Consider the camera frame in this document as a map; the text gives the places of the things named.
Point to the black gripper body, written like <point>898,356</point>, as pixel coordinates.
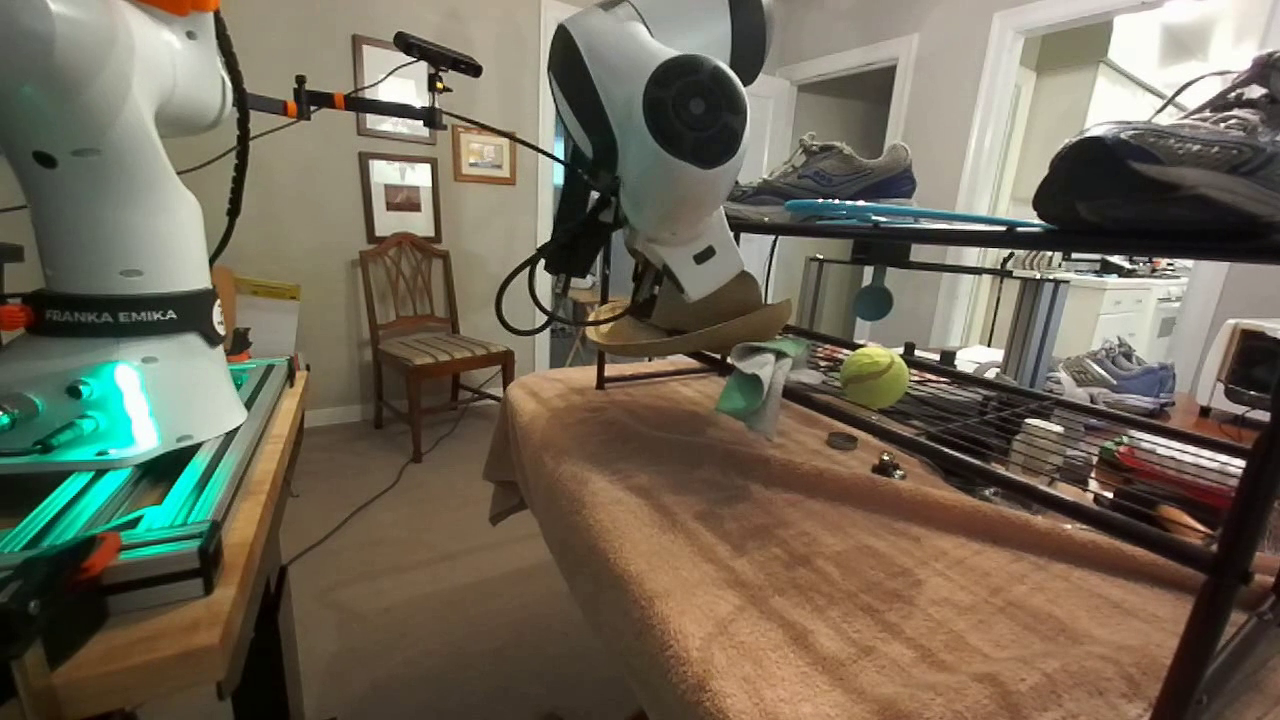
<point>584,225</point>

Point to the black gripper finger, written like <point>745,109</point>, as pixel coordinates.
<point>647,286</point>

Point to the brown straw hat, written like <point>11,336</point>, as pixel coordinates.
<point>704,325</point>

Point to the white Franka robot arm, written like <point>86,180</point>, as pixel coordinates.
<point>106,162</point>

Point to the small wooden framed picture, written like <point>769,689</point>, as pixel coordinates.
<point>485,155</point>

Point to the teal cup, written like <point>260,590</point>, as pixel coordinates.
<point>761,388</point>

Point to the dark framed picture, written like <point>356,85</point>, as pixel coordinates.
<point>403,197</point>

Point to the wooden chair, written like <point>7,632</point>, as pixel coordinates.
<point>426,348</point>

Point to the teal round hanging tag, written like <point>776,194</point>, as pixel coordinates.
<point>872,299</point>

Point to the large framed picture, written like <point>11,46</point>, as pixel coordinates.
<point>382,94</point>

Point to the yellow tennis ball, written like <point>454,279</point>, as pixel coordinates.
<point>872,377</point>

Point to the small black round object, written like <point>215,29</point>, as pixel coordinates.
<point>841,440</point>
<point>890,469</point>

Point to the teal flat plate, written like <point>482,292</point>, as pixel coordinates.
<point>905,213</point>

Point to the black pole with orange clamps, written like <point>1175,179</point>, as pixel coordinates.
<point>332,103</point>

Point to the black metal shoe rack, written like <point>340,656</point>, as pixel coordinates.
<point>932,240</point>

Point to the brown towel cloth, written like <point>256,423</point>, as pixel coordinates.
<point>800,573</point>

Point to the white box with yellow lid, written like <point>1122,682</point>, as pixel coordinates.
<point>265,321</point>

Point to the silver metal cylinder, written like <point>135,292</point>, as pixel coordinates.
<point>1034,325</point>

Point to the stack of cases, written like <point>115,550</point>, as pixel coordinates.
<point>1053,448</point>

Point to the grey and blue sneaker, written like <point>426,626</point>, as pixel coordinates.
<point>1113,377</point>

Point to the aluminium mounting plate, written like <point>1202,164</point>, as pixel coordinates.
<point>174,505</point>

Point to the black sneaker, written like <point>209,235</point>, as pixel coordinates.
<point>1175,164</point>

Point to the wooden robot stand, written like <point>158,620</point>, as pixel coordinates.
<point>200,626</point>

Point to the red books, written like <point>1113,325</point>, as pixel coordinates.
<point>1182,465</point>

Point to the white toaster oven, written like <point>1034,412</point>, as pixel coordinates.
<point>1247,370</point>

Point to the black bar camera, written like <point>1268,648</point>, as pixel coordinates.
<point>438,54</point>

